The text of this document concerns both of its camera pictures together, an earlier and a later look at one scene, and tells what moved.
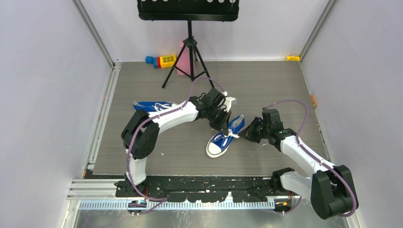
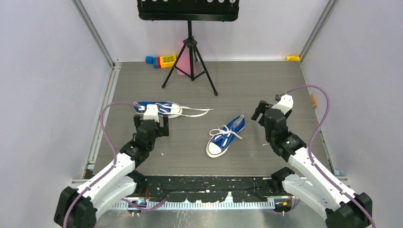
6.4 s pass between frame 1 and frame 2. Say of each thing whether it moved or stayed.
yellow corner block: stayed
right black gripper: moved
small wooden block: stayed
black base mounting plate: stayed
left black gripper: moved
